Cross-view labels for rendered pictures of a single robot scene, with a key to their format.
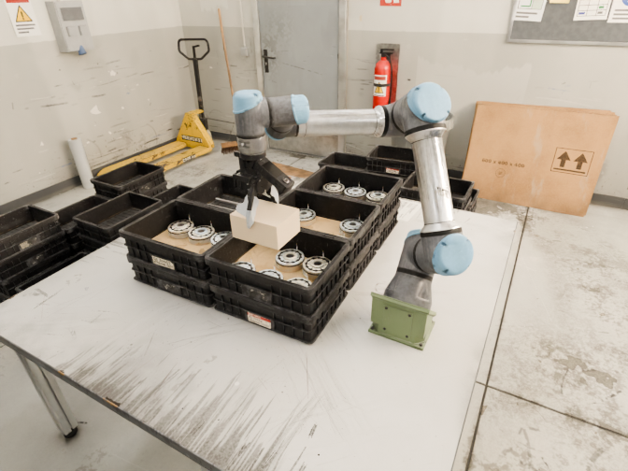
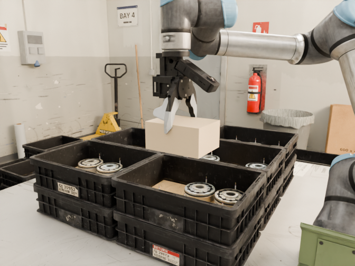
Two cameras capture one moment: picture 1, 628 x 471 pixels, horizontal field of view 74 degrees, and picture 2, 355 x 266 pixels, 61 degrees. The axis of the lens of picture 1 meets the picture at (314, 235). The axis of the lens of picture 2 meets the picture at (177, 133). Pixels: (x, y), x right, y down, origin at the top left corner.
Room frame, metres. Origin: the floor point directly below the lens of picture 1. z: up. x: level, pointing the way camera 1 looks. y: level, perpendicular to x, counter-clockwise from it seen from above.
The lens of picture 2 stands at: (0.28, 0.12, 1.28)
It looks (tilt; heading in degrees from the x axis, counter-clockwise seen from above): 14 degrees down; 2
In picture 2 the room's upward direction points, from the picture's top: straight up
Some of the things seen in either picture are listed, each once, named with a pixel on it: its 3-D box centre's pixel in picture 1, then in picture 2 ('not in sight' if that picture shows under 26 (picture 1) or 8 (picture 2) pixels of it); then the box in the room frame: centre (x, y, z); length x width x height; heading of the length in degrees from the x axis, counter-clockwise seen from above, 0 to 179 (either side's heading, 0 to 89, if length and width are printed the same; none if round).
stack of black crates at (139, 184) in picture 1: (135, 202); (56, 167); (2.71, 1.28, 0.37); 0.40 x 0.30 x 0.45; 151
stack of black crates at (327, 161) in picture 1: (347, 180); not in sight; (3.14, -0.29, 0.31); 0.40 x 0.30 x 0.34; 60
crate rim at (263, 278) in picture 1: (278, 252); (190, 178); (1.16, 0.12, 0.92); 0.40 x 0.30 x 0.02; 62
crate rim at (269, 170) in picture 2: (319, 214); (226, 153); (1.42, -0.02, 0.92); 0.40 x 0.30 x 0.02; 62
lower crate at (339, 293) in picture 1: (281, 290); (189, 224); (1.16, 0.12, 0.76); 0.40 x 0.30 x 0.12; 62
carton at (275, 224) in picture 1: (265, 222); (183, 134); (1.06, 0.14, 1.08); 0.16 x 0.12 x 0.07; 61
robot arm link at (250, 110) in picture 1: (249, 113); (176, 10); (1.07, 0.16, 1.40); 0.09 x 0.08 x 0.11; 107
